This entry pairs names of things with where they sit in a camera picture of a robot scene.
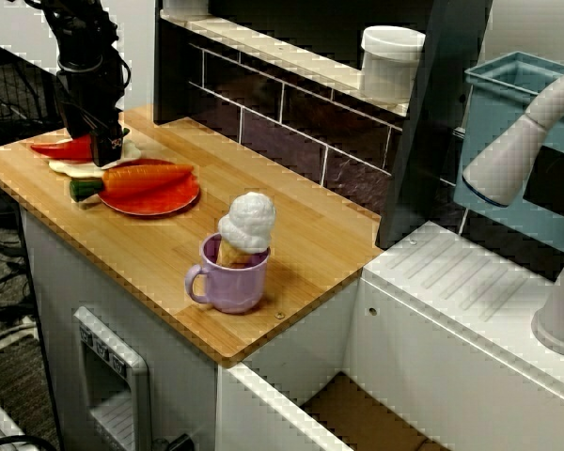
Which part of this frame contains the cream scalloped plate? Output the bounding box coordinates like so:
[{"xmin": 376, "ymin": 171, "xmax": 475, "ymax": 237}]
[{"xmin": 48, "ymin": 138, "xmax": 145, "ymax": 207}]

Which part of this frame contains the orange toy carrot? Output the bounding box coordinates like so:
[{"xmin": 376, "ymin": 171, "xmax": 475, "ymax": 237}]
[{"xmin": 69, "ymin": 163, "xmax": 195, "ymax": 203}]

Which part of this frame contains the white toy kitchen cabinet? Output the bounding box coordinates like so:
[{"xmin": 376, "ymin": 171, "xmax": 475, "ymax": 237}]
[{"xmin": 18, "ymin": 206, "xmax": 222, "ymax": 451}]

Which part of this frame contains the grey toy dispenser panel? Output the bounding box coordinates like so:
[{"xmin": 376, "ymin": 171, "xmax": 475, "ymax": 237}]
[{"xmin": 72, "ymin": 305, "xmax": 151, "ymax": 451}]

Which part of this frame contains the white lidded canister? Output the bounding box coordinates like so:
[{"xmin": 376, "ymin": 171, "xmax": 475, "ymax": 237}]
[{"xmin": 359, "ymin": 25, "xmax": 427, "ymax": 105}]

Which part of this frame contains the black toy kitchen hutch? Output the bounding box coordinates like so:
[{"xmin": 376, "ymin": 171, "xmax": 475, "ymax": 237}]
[{"xmin": 154, "ymin": 0, "xmax": 494, "ymax": 250}]

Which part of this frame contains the white toy sink unit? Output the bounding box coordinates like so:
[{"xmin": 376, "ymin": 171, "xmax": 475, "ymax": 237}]
[{"xmin": 218, "ymin": 220, "xmax": 564, "ymax": 451}]

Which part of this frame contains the white toy ice cream cone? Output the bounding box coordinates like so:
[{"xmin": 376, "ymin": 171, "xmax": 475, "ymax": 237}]
[{"xmin": 217, "ymin": 191, "xmax": 277, "ymax": 269}]

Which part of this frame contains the grey toy faucet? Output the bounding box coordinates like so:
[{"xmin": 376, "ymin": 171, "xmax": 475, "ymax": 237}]
[{"xmin": 461, "ymin": 65, "xmax": 564, "ymax": 356}]

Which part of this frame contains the red round plate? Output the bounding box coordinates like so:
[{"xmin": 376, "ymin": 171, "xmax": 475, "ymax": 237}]
[{"xmin": 97, "ymin": 158, "xmax": 202, "ymax": 217}]

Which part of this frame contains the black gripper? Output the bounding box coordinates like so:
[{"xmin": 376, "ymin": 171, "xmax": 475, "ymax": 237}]
[{"xmin": 55, "ymin": 55, "xmax": 133, "ymax": 168}]

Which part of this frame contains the purple plastic mug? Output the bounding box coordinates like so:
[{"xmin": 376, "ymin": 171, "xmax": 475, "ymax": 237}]
[{"xmin": 183, "ymin": 233, "xmax": 272, "ymax": 315}]

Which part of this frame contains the teal plastic bin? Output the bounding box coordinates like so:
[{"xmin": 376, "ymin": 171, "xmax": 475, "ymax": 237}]
[{"xmin": 453, "ymin": 51, "xmax": 564, "ymax": 255}]

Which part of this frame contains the red toy pepper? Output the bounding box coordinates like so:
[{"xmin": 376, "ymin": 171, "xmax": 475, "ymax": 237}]
[{"xmin": 30, "ymin": 134, "xmax": 95, "ymax": 161}]

